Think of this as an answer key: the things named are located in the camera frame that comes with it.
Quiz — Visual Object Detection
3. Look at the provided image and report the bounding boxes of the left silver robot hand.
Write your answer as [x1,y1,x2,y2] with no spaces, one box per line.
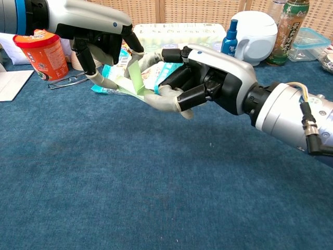
[48,0,145,89]

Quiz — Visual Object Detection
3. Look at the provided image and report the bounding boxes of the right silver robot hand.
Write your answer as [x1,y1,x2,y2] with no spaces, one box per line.
[139,43,258,120]

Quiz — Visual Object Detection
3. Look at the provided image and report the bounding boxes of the green sticky note sheet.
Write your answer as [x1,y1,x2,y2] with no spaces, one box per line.
[127,59,146,96]

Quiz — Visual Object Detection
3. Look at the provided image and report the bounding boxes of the blue spray bottle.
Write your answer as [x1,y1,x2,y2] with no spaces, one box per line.
[220,18,239,57]

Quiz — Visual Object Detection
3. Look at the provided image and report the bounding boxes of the light green pocket tissue pack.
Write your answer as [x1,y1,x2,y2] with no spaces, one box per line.
[196,42,215,52]

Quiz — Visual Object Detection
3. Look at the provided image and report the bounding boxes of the white rice cooker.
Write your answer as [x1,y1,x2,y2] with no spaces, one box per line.
[230,10,278,67]

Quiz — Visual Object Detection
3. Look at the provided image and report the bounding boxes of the overturned beige bowl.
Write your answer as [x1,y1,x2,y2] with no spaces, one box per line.
[70,51,105,71]

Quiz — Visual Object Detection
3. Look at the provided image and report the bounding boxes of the orange instant noodle cup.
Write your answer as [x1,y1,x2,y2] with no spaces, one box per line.
[12,29,70,81]

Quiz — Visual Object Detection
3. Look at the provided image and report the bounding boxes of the toilet paper roll pack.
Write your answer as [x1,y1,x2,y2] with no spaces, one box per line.
[132,22,227,53]

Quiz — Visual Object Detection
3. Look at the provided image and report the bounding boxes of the green tea bottle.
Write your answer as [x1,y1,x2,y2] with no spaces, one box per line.
[265,0,310,66]

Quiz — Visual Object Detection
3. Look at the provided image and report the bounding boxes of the wicker folding screen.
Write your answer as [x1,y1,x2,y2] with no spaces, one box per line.
[85,0,333,47]

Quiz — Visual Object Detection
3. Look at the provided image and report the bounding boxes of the teal food bag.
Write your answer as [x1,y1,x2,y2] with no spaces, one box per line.
[91,48,183,101]

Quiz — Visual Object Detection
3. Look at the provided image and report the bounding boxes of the white tissue package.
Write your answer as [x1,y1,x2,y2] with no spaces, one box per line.
[0,32,73,65]

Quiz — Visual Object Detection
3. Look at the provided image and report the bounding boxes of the clear container blue lid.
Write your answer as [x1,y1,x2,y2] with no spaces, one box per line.
[287,27,331,63]

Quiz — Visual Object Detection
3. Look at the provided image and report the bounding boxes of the glass bowl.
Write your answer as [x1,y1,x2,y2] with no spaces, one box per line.
[320,45,333,74]

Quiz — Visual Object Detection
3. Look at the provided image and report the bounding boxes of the blue table cloth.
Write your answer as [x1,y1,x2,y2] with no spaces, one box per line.
[0,46,333,250]

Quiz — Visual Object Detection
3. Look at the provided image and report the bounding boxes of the black frame eyeglasses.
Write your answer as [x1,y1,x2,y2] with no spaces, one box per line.
[47,71,91,90]

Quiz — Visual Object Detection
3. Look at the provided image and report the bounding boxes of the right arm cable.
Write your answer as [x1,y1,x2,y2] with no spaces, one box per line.
[286,82,333,157]

